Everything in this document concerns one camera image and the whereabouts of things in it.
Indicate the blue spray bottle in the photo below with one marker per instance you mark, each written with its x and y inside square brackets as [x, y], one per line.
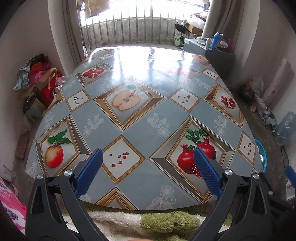
[215, 41]

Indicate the large clear water jug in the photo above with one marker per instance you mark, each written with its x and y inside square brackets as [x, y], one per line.
[285, 129]

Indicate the grey right curtain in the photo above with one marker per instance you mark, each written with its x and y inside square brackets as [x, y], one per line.
[224, 17]

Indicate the grey left curtain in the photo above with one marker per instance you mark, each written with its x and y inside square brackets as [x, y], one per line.
[66, 31]

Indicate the fruit pattern tablecloth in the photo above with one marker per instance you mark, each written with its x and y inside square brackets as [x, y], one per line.
[147, 109]

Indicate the grey cabinet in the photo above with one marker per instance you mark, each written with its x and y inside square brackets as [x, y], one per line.
[222, 62]

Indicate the pink floral bedding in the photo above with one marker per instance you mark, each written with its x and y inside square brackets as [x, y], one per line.
[14, 208]

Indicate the beige padded jacket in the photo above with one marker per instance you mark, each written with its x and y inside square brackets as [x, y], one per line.
[95, 7]

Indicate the metal balcony railing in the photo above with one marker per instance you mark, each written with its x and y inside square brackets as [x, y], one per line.
[140, 26]

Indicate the pink rolled mat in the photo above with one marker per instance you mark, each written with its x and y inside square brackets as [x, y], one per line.
[277, 81]

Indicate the cardboard box on balcony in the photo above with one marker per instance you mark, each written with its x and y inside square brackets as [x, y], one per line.
[194, 30]

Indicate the plastic bag of candies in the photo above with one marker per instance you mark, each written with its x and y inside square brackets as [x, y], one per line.
[59, 83]

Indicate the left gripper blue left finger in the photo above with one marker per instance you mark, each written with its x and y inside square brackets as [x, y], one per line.
[44, 220]

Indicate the pile of colourful clothes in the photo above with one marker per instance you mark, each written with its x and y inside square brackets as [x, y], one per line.
[31, 72]

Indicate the white bottle on cabinet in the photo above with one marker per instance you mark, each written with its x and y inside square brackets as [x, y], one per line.
[208, 43]

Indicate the red gift bag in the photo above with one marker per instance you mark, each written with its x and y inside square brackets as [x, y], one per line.
[46, 86]

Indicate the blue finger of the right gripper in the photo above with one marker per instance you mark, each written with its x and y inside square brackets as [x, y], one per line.
[291, 175]

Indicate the blue plastic trash basket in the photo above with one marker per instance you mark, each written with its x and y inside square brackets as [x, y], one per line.
[262, 154]

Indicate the pile of bags by wall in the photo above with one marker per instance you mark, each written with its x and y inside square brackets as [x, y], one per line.
[252, 92]

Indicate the grey curtain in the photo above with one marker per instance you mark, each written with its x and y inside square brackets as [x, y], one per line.
[224, 17]
[66, 31]

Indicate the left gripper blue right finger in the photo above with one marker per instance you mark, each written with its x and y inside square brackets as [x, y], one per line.
[253, 218]

